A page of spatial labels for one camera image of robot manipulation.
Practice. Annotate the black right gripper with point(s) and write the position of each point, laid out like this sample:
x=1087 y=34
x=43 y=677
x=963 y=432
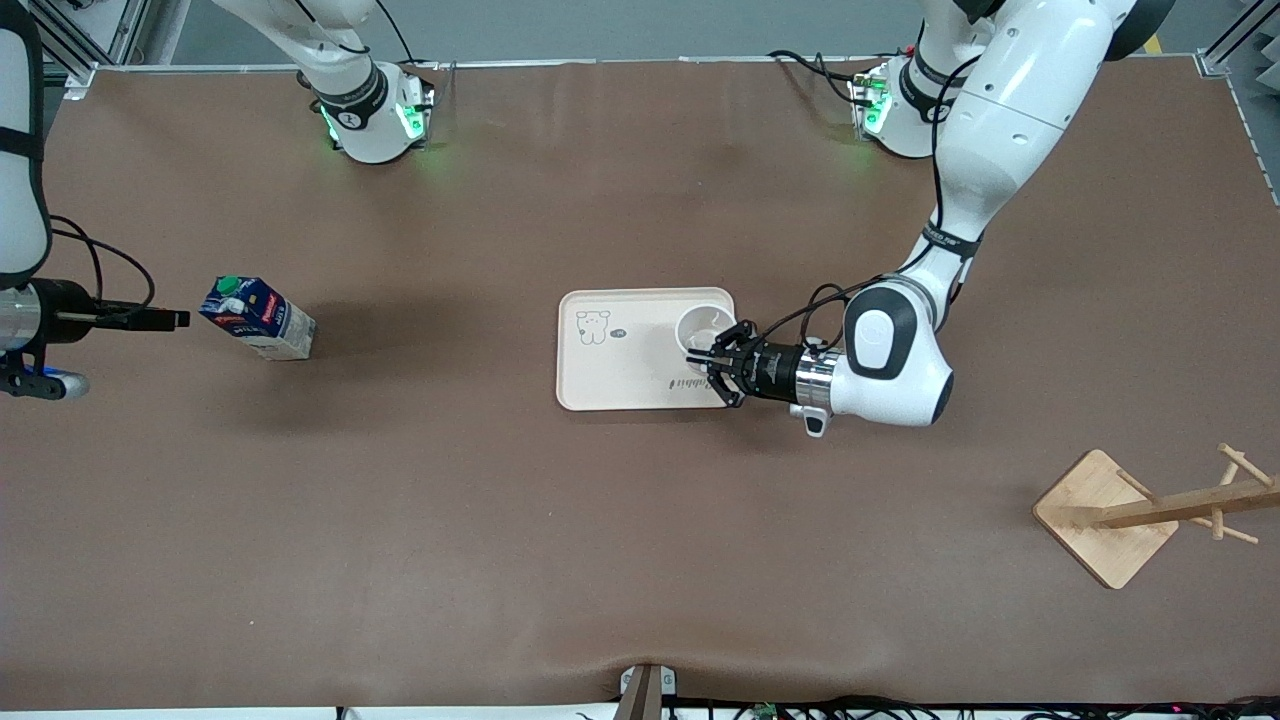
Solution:
x=66 y=303

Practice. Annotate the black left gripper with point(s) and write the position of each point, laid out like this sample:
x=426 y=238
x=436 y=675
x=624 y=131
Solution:
x=775 y=369

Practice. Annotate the blue milk carton green cap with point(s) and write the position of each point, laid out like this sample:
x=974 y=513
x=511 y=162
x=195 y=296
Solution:
x=262 y=320

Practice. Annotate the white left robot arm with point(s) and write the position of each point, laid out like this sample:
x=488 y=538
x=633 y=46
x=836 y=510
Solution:
x=1010 y=120

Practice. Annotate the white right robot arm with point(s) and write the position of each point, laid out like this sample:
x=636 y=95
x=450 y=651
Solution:
x=365 y=115

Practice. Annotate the cream tray with rabbit print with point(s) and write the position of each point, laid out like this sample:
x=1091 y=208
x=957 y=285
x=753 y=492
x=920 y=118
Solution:
x=620 y=380

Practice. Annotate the metal table edge clamp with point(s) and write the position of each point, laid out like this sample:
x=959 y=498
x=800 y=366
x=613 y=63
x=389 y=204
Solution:
x=647 y=690

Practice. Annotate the small green connector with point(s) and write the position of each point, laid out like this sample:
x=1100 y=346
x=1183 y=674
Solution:
x=766 y=711

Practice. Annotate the wooden mug tree stand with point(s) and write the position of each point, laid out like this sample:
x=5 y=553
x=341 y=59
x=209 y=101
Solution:
x=1090 y=520

